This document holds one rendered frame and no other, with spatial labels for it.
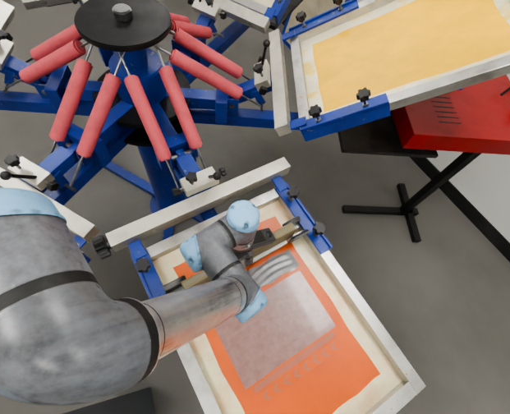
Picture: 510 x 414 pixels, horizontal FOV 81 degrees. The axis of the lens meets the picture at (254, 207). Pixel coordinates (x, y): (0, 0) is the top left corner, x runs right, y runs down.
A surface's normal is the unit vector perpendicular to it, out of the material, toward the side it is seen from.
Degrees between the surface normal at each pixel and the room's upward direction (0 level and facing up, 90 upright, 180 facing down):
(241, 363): 0
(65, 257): 57
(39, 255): 37
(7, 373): 42
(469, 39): 32
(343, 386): 0
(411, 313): 0
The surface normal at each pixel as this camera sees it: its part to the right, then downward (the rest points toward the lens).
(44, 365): 0.43, 0.08
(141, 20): 0.11, -0.47
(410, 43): -0.44, -0.42
